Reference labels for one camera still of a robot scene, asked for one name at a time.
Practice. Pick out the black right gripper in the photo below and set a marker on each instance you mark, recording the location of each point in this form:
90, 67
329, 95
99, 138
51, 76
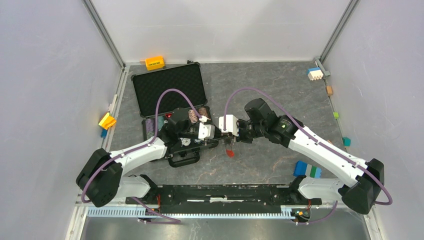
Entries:
240, 138

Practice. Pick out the metal keyring tool red handle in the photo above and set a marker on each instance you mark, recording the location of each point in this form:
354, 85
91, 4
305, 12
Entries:
229, 147

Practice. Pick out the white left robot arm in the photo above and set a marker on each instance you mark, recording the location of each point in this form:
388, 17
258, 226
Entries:
103, 179

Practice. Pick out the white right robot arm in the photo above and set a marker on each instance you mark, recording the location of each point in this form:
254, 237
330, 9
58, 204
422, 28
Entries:
357, 182

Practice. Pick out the black poker chip case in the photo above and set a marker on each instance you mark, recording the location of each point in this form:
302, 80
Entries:
159, 93

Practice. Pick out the blue green white brick stack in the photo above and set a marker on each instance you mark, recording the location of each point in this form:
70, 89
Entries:
304, 169

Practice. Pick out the yellow orange toy block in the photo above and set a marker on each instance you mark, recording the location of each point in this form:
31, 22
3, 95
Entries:
107, 121

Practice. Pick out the blue white toy block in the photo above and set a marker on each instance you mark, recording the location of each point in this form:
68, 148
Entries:
315, 74

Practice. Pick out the small blue block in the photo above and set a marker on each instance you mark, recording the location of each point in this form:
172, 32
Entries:
104, 133

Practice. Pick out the brown wooden cube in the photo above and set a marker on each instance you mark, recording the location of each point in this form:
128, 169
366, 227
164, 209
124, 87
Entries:
329, 90

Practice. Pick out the teal small cube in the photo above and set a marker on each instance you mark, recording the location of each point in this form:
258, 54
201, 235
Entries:
346, 141

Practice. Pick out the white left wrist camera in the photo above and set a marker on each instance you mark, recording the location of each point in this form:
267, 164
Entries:
205, 130

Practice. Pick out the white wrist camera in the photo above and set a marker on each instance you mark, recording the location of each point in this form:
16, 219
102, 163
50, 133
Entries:
205, 130
228, 125

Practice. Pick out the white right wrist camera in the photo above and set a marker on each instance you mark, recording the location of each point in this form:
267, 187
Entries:
228, 125

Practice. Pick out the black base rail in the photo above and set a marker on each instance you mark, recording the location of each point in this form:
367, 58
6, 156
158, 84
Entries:
225, 199

